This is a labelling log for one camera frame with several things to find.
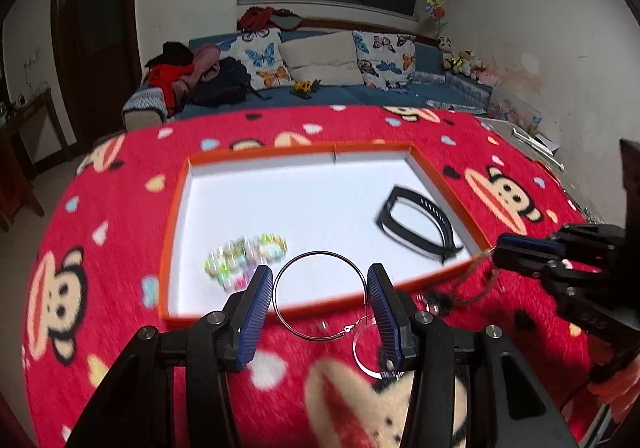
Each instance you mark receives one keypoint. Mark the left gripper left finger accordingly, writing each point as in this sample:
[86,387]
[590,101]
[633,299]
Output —
[247,316]

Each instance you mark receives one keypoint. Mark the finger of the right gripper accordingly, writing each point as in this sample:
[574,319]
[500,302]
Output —
[531,245]
[527,263]

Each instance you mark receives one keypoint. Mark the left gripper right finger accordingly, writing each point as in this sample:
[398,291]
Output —
[392,319]

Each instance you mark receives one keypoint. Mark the silver hoop earring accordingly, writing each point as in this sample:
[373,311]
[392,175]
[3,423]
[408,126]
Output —
[303,336]
[368,353]

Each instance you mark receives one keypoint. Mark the black smart band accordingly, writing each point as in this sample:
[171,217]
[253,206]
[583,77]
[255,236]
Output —
[415,221]

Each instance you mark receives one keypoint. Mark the red monkey print blanket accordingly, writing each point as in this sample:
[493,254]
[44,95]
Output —
[95,281]

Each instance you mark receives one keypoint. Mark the orange shallow tray box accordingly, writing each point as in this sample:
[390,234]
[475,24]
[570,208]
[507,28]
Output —
[323,200]

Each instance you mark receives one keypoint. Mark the plush toys group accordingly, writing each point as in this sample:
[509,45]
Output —
[465,63]

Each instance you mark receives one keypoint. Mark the right butterfly pillow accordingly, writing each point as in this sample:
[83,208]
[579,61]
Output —
[385,61]

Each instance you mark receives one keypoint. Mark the butterfly pillow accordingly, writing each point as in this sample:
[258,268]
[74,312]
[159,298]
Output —
[385,61]
[260,53]

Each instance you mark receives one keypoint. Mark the colourful pinwheel flower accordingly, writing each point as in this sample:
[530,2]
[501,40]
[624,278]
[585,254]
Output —
[436,10]

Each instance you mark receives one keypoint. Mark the beige pillow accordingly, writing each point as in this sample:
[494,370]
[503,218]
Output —
[331,59]

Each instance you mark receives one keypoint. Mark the yellow toy truck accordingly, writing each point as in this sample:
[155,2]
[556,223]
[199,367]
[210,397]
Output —
[306,88]

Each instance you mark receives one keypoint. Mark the pile of clothes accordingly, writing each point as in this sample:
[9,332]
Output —
[200,77]

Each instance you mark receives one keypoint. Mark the dark wooden side table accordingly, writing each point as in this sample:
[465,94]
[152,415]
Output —
[17,167]

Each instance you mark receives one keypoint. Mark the left butterfly pillow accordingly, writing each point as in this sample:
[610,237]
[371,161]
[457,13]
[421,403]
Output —
[260,53]

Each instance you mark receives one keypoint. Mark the red bag on sill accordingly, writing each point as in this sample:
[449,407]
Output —
[256,18]

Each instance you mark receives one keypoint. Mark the dark wooden door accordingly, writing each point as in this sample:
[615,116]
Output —
[96,56]

